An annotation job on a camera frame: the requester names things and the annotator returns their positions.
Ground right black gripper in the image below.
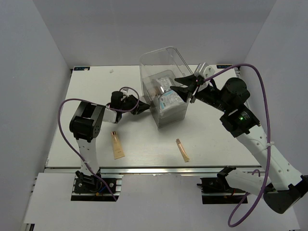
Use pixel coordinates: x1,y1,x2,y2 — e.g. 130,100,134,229
170,73,231,113

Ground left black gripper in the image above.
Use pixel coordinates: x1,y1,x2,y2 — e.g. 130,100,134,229
119,94,150,116

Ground white sachet packet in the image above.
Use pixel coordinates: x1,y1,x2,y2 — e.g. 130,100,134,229
159,90,184,114
156,77,173,94

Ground clear plastic organizer box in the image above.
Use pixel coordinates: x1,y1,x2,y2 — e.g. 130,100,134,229
140,46,193,128

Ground wide gold cream tube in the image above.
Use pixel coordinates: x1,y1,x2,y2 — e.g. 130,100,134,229
111,131,125,159

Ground thin gold cream tube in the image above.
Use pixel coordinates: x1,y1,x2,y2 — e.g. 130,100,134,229
176,139,190,163

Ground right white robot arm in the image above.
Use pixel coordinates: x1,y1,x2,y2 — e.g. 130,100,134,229
171,75,308,214

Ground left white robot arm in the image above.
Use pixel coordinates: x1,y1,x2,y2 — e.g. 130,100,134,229
69,91,150,192

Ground right blue table label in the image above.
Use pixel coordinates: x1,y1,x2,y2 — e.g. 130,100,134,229
216,64,232,69

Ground blue table label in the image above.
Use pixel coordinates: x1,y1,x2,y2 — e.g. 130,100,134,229
216,64,232,69
73,66,90,71

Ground left blue table label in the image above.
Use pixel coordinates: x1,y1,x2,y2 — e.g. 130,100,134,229
73,66,90,71

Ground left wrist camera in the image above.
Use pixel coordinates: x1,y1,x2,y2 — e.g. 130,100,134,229
120,88,129,94

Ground aluminium front rail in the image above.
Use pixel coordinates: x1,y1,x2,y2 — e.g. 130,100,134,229
44,166,264,175

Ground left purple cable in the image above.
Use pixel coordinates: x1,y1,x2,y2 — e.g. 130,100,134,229
58,87,140,202

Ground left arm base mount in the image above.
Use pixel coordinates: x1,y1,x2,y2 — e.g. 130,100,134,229
71,171,122,202

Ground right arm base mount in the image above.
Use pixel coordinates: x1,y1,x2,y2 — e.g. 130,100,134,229
197,178,246,205

